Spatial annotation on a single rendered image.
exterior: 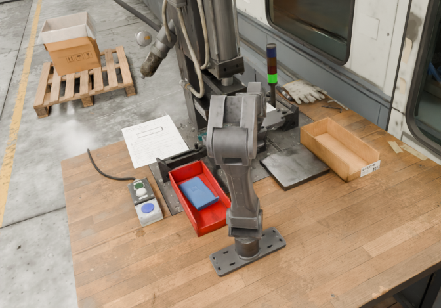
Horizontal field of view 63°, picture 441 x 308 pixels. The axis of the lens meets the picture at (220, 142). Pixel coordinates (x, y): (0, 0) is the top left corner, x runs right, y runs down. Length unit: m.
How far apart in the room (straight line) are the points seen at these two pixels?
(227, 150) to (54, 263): 1.88
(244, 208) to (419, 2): 0.81
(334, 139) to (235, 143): 0.72
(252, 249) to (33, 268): 1.75
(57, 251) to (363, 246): 1.91
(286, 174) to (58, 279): 1.58
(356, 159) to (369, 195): 0.16
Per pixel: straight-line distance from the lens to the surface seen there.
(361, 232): 1.05
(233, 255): 0.98
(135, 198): 1.17
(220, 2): 1.02
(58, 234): 2.59
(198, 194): 1.15
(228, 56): 1.07
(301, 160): 1.22
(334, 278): 0.96
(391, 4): 1.43
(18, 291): 2.43
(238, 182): 0.76
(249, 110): 0.69
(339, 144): 1.33
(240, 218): 0.87
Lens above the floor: 1.70
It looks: 36 degrees down
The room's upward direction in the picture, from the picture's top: 8 degrees counter-clockwise
